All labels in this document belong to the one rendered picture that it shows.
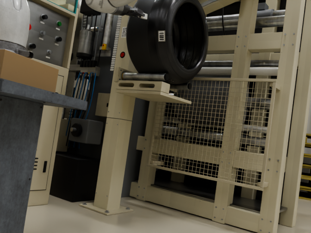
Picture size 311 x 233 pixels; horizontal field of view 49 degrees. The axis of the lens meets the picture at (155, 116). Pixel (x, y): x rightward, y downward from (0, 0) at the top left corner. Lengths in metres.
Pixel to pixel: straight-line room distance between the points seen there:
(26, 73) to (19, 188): 0.44
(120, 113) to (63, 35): 0.64
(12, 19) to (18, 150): 0.49
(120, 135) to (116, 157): 0.15
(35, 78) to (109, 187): 1.17
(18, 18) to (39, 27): 0.88
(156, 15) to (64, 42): 0.70
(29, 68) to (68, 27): 1.14
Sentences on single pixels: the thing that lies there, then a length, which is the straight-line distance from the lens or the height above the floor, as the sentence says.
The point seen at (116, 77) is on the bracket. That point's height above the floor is 0.88.
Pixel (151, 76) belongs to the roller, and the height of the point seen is 0.89.
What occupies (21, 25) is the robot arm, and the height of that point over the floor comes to 0.89.
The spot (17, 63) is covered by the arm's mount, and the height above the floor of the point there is 0.73.
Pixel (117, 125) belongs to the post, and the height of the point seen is 0.57.
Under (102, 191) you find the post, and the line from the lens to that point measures 2.39.
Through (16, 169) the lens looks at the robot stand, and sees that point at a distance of 1.40.
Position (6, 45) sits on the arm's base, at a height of 0.79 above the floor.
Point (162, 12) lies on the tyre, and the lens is 2.05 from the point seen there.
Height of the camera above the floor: 0.55
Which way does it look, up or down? 3 degrees up
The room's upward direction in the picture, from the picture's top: 8 degrees clockwise
